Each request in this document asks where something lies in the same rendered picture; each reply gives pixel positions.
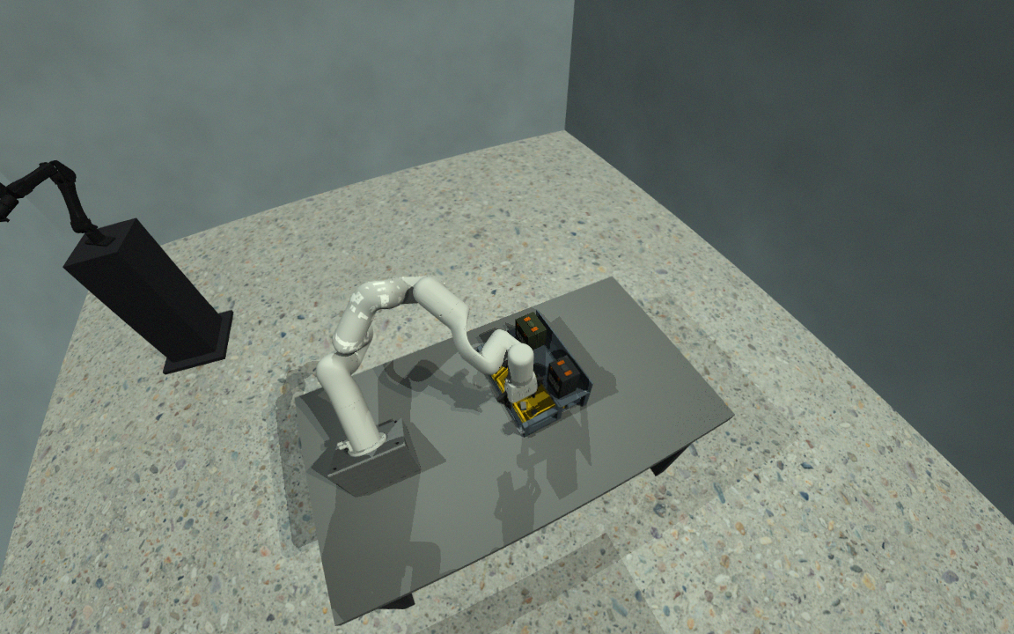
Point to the dark green case with handle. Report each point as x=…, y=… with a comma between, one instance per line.
x=530, y=330

